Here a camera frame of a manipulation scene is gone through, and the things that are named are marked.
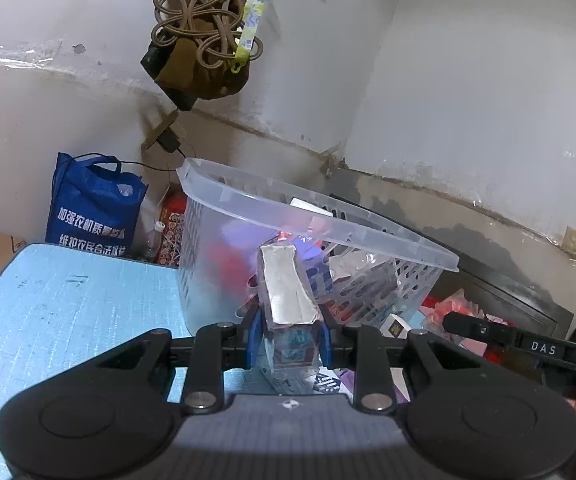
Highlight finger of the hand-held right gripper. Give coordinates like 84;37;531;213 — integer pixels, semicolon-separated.
442;311;520;349

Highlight black charger plug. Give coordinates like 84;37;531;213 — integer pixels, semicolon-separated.
161;129;187;154

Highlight clear plastic slotted basket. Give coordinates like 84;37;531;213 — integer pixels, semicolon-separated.
176;157;462;342

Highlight yellow green patterned strap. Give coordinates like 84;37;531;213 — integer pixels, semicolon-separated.
230;0;285;74

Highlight small white box dark label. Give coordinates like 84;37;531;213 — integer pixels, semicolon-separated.
380;313;415;342

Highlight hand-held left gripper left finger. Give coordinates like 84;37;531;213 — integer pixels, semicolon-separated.
95;306;265;415

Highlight clear plastic bottle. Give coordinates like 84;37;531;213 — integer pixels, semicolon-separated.
140;219;167;262

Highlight brown hanging cloth bag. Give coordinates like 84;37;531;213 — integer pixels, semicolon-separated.
140;0;249;114

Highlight beige knotted cord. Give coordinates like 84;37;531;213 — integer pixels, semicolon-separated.
151;0;265;69

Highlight thin black cable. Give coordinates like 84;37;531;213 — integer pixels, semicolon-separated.
74;150;189;175

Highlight silver topped carton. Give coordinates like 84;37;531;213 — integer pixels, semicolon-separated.
257;241;327;395

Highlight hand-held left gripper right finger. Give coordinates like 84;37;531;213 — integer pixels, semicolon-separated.
319;304;486;414

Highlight blue tote bag white print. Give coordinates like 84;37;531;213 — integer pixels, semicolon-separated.
44;152;150;261

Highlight red patterned snack packet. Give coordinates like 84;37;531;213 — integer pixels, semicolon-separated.
155;189;189;269

